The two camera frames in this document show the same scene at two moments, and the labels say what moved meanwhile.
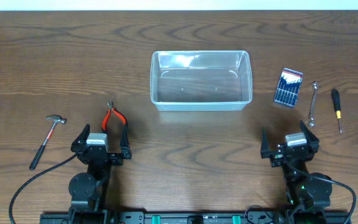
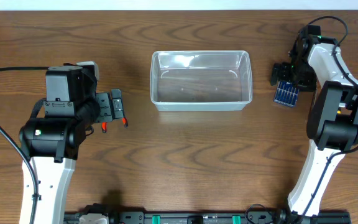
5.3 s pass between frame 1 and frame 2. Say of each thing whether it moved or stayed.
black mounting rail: stayed
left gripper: moved
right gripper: moved
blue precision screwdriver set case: stayed
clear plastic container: stayed
